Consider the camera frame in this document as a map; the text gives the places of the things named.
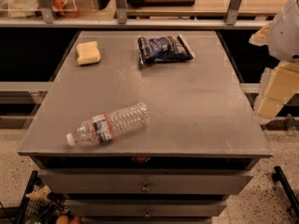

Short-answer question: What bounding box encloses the clear plastic water bottle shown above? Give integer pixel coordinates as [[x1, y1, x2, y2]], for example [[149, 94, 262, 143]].
[[66, 102, 150, 147]]

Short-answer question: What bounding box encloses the blue snack bag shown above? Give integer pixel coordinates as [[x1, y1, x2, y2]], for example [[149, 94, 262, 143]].
[[137, 35, 194, 64]]

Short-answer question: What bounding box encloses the metal shelf rack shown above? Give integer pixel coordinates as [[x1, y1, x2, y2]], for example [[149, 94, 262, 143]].
[[0, 0, 299, 30]]

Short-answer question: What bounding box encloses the clear plastic bin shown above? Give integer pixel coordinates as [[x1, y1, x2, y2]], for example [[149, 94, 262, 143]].
[[0, 0, 78, 18]]

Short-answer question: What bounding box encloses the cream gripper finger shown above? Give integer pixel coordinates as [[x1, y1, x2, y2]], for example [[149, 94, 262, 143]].
[[249, 23, 271, 46], [253, 61, 299, 119]]

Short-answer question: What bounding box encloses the grey drawer cabinet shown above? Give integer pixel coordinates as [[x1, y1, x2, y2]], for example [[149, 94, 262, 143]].
[[19, 31, 272, 224]]

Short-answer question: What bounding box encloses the black metal stand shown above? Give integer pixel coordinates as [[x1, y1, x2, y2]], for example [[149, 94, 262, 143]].
[[272, 166, 299, 218]]

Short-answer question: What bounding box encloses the yellow sponge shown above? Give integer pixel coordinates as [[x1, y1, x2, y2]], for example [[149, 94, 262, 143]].
[[76, 41, 101, 65]]

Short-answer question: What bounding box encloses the black wire basket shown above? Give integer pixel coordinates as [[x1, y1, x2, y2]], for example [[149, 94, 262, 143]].
[[14, 171, 82, 224]]

